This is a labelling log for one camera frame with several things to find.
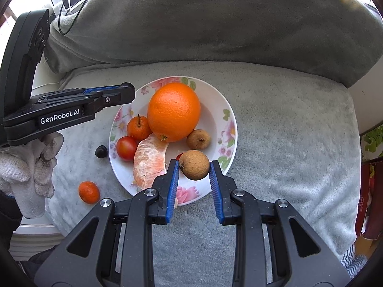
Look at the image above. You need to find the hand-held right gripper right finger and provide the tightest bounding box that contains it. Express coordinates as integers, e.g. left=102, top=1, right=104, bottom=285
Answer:
left=209, top=160, right=351, bottom=287

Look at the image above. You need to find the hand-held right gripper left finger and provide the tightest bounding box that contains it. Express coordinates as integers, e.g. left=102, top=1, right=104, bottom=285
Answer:
left=34, top=159, right=180, bottom=287

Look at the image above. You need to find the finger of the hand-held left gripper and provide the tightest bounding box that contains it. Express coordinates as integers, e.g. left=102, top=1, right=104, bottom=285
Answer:
left=30, top=89, right=136, bottom=116
left=57, top=83, right=135, bottom=97

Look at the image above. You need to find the brown longan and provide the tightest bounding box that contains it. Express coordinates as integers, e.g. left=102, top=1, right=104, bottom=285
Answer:
left=186, top=129, right=211, bottom=149
left=179, top=150, right=210, bottom=181

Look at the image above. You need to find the stemmed mandarin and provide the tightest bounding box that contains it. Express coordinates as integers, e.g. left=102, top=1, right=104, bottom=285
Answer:
left=127, top=114, right=152, bottom=141

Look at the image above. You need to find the large orange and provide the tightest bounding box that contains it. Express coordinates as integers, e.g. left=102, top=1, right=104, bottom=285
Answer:
left=147, top=83, right=201, bottom=143

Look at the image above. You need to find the white floral plate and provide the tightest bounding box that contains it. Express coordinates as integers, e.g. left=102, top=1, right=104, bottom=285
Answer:
left=108, top=76, right=238, bottom=206

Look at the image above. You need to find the person's left forearm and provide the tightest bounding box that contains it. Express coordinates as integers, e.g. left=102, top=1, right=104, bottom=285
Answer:
left=0, top=190, right=23, bottom=264

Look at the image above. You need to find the person's left hand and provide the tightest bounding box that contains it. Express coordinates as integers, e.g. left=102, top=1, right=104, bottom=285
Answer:
left=0, top=132, right=65, bottom=219

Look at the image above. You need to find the peeled grapefruit segment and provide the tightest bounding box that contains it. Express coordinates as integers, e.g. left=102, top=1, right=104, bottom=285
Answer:
left=133, top=133, right=170, bottom=191

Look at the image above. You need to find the grey plush blanket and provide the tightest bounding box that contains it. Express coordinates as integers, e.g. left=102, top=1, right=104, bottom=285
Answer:
left=45, top=61, right=362, bottom=287

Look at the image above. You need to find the small stemless mandarin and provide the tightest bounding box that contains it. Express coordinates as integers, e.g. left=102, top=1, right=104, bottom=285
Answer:
left=78, top=181, right=100, bottom=204

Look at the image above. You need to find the grey back cushion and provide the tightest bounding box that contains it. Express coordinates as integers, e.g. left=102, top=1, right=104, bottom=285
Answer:
left=43, top=0, right=383, bottom=88

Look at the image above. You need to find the white ribbed panel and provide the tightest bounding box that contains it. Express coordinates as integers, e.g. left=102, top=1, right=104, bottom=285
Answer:
left=10, top=215, right=65, bottom=260

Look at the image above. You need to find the striped cloth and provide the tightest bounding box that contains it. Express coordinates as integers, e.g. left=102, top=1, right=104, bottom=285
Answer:
left=341, top=243, right=367, bottom=278

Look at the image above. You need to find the green patterned cloth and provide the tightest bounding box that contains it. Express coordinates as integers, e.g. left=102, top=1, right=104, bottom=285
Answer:
left=360, top=126, right=383, bottom=162

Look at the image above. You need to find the white cable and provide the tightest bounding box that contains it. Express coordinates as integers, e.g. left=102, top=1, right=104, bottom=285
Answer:
left=31, top=81, right=62, bottom=90

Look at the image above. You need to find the thin black looped cable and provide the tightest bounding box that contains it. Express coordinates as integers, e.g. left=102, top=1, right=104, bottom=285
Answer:
left=58, top=0, right=111, bottom=35

